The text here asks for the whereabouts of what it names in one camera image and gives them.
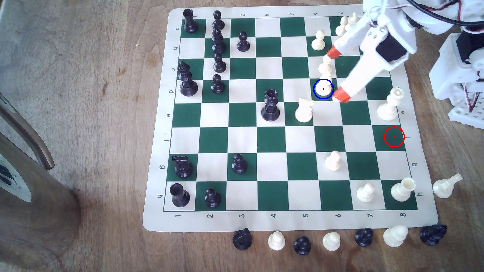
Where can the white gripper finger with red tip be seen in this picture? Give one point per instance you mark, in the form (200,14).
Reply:
(363,77)
(355,37)

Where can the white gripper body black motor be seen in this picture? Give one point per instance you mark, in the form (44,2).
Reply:
(378,42)

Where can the white pawn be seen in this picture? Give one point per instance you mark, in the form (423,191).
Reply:
(365,194)
(324,90)
(332,162)
(341,27)
(331,242)
(325,66)
(276,241)
(318,42)

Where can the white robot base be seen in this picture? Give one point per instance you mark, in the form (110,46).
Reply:
(448,75)

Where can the green white chess mat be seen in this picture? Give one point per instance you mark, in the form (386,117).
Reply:
(272,141)

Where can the white king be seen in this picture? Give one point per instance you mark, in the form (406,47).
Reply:
(352,19)

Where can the white queen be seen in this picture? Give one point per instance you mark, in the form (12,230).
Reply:
(388,109)

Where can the white knight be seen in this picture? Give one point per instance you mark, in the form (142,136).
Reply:
(303,112)

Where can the black queen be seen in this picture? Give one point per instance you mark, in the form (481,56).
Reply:
(270,109)

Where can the black pawn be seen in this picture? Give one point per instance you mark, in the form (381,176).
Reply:
(217,86)
(213,199)
(243,43)
(219,65)
(302,246)
(239,166)
(217,22)
(363,238)

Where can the white rook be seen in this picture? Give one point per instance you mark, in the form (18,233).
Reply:
(400,192)

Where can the white bishop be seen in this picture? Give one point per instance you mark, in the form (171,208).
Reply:
(444,187)
(394,237)

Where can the black bishop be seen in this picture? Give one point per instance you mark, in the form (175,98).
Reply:
(218,43)
(432,234)

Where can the black rook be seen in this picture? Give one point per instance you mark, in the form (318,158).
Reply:
(179,197)
(190,22)

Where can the black king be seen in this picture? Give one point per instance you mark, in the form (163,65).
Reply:
(187,85)

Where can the black knight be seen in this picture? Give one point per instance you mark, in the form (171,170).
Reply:
(242,240)
(183,169)

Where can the rounded brown wooden body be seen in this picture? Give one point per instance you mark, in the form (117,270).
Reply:
(41,219)

